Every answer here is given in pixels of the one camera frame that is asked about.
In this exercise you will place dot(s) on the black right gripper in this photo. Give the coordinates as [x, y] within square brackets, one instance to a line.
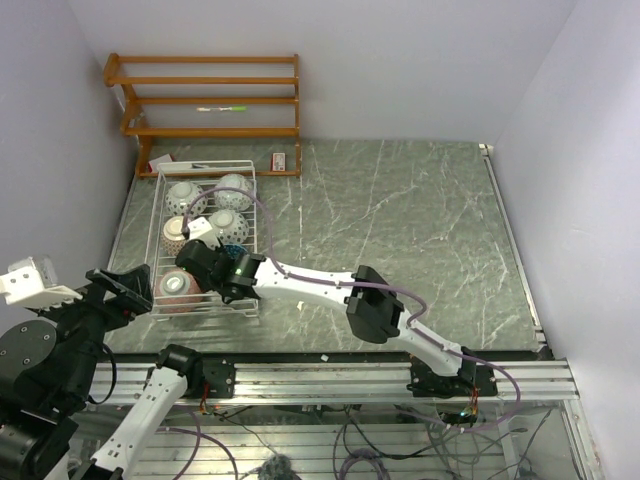
[207, 286]

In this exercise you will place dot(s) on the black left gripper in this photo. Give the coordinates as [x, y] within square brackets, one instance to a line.
[133, 285]

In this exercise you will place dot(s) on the blue triangle pattern bowl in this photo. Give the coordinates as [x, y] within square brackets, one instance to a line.
[235, 251]

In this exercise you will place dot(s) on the blue floral pattern bowl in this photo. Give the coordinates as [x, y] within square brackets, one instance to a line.
[230, 227]

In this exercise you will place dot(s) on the red patterned bowl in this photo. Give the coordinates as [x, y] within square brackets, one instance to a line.
[177, 291]

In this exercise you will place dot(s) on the brown geometric pattern bowl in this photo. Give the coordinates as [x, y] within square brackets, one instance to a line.
[172, 237]

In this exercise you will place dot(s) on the white petal pattern bowl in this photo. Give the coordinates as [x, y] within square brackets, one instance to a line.
[231, 193]

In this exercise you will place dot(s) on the olive leaf pattern bowl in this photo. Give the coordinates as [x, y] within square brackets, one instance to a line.
[181, 195]

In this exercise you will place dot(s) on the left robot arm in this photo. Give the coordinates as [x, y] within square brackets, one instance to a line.
[48, 366]

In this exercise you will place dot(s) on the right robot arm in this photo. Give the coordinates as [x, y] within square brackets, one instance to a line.
[375, 315]

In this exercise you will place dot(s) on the wooden shelf rack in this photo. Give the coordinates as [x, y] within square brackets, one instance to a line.
[134, 123]

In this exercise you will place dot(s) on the red white small box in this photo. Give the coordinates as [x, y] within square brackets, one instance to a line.
[278, 162]

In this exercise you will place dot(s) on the green white pen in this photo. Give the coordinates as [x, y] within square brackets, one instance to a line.
[235, 108]

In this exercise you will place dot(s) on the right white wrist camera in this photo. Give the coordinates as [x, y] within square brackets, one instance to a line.
[200, 229]

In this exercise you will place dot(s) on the white wire dish rack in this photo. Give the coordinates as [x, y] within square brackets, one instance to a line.
[207, 175]

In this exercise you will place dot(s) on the aluminium mounting rail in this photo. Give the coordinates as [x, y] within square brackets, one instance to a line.
[382, 382]

